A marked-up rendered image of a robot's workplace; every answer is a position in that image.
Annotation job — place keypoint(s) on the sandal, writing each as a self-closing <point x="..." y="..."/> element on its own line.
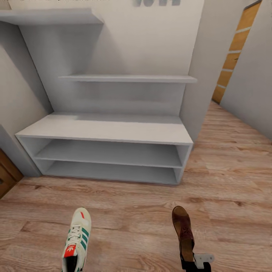
<point x="182" y="225"/>

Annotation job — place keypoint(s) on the gym shoe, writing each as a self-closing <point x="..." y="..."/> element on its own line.
<point x="75" y="253"/>

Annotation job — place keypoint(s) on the door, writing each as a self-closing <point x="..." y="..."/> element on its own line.
<point x="235" y="50"/>
<point x="9" y="174"/>

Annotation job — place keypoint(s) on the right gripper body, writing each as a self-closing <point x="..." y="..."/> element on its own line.
<point x="191" y="267"/>

